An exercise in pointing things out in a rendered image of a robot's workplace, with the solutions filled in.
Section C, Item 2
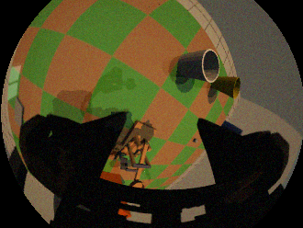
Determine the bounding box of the yellow cup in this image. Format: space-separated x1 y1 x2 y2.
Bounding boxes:
211 76 241 99

